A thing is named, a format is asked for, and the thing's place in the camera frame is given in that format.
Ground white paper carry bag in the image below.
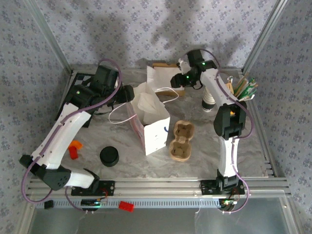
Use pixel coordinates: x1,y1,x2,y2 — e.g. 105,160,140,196
108,82,180,156

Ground black coffee lid stack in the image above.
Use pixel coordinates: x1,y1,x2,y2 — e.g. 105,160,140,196
99,145,120,168

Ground stacked paper coffee cups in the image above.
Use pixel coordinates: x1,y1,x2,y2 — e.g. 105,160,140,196
201,87,217,113

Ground black white chessboard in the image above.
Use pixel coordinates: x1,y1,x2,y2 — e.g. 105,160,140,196
55,72,96,129

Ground flat white paper bag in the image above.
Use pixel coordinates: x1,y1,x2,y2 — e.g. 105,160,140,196
152,62,186,97

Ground long wooden stir stick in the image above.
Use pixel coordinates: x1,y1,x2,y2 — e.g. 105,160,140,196
234,72,250,99

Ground green white sachet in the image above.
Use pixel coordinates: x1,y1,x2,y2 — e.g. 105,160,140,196
240,84,259,101
243,78,257,98

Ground brown pulp cup carrier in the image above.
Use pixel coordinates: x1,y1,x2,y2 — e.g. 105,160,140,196
169,119,195,162

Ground red orange plastic piece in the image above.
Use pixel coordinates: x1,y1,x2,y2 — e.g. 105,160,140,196
68,140,84,160

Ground small led circuit board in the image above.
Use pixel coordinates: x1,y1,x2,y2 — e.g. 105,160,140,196
81,198,108,207
220,198,238,207

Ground red toy brick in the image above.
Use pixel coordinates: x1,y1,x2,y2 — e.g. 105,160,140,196
118,201,136,213

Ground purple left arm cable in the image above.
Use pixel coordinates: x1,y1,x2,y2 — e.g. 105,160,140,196
21,58,122,212

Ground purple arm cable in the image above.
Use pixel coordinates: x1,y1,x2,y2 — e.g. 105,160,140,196
184,48,256,215
21,58,122,212

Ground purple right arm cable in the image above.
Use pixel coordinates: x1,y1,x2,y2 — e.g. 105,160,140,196
184,48,256,215

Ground thin aluminium frame rail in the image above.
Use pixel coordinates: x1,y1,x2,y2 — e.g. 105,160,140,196
69,64,244,74

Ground aluminium frame post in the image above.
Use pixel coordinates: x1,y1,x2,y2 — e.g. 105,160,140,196
23,0,74,75
242,0,291,73

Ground wide aluminium base rail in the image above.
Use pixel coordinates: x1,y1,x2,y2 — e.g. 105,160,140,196
25,177,292,196

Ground stepped aluminium frame rail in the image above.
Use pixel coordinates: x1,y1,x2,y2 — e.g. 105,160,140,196
247,98,278,178

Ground grey slotted cable duct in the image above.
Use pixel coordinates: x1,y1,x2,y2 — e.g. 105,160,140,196
52,196,221,208

